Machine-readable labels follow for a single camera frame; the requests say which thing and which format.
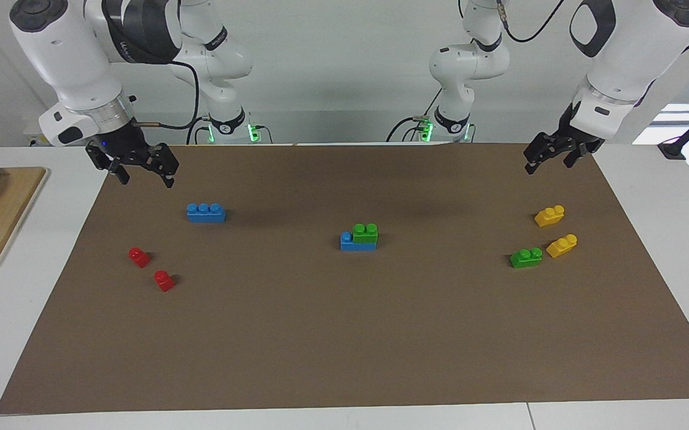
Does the yellow two-stud toy block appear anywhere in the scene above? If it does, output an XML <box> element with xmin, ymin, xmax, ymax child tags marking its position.
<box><xmin>546</xmin><ymin>234</ymin><xmax>578</xmax><ymax>259</ymax></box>
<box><xmin>534</xmin><ymin>205</ymin><xmax>565</xmax><ymax>228</ymax></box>

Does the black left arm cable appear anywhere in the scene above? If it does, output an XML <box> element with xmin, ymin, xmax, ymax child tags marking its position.
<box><xmin>497</xmin><ymin>0</ymin><xmax>567</xmax><ymax>44</ymax></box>

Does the bright window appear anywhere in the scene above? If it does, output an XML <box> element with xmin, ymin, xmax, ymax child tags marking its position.
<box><xmin>632</xmin><ymin>103</ymin><xmax>689</xmax><ymax>146</ymax></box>

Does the blue three-stud toy block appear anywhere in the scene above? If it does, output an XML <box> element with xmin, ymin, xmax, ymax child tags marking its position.
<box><xmin>340</xmin><ymin>232</ymin><xmax>377</xmax><ymax>252</ymax></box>
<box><xmin>186</xmin><ymin>203</ymin><xmax>226</xmax><ymax>223</ymax></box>

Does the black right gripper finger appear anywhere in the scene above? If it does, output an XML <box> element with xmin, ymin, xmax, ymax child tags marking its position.
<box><xmin>85</xmin><ymin>145</ymin><xmax>131</xmax><ymax>185</ymax></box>
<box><xmin>150</xmin><ymin>143</ymin><xmax>179</xmax><ymax>189</ymax></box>

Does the brown table mat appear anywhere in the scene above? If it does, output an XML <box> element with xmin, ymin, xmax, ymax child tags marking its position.
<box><xmin>0</xmin><ymin>142</ymin><xmax>689</xmax><ymax>415</ymax></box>

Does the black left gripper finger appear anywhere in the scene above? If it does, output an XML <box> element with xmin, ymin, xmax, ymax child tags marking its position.
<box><xmin>523</xmin><ymin>133</ymin><xmax>560</xmax><ymax>175</ymax></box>
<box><xmin>564</xmin><ymin>139</ymin><xmax>605</xmax><ymax>168</ymax></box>

